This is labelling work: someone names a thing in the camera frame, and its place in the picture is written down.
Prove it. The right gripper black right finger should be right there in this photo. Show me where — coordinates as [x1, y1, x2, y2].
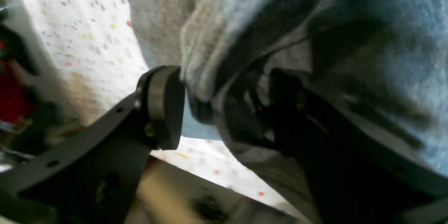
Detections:
[270, 68, 448, 224]

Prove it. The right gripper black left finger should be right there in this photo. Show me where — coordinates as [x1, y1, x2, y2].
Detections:
[0, 66, 185, 224]

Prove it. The grey t-shirt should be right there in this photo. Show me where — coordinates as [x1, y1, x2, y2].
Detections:
[128, 0, 447, 224]

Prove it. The terrazzo patterned tablecloth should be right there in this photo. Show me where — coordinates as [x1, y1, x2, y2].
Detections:
[22, 0, 303, 219]

